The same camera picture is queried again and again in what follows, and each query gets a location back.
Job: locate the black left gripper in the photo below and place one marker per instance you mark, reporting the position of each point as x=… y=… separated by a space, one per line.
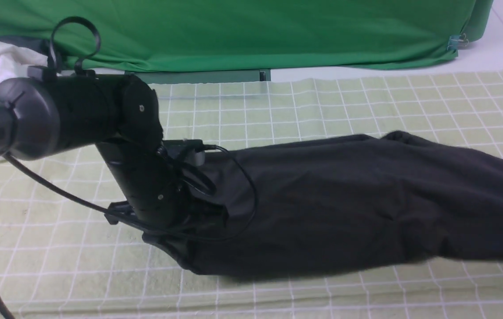
x=158 y=185

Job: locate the dark gray long-sleeve top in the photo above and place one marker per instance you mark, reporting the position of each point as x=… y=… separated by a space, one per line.
x=356 y=202

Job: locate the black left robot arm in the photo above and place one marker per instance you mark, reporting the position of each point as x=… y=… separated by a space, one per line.
x=120 y=115

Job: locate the green checkered table cloth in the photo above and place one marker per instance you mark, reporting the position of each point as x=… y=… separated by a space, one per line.
x=60 y=260

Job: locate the green backdrop cloth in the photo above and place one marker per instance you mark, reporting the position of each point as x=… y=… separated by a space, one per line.
x=210 y=35

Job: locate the dark gray garment behind shirt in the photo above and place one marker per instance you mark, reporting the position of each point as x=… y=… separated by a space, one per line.
x=44 y=46

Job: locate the teal binder clip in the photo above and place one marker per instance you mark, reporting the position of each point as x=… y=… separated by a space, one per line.
x=456 y=42

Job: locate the dark green metal rail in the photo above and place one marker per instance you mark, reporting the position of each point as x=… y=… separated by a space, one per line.
x=198 y=77

